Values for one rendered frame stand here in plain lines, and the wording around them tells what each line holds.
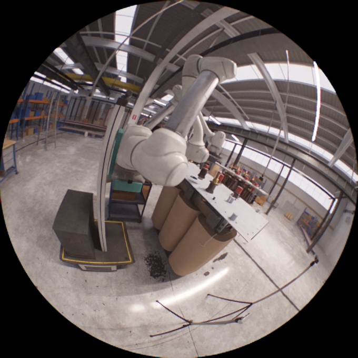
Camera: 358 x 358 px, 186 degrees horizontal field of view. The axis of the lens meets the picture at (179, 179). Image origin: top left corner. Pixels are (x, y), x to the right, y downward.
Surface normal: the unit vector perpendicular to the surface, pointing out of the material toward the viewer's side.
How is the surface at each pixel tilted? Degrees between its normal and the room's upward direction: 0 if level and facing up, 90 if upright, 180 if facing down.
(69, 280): 0
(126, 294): 0
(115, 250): 0
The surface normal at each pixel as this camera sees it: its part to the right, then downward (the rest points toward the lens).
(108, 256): 0.39, -0.87
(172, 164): 0.26, -0.05
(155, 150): -0.28, -0.07
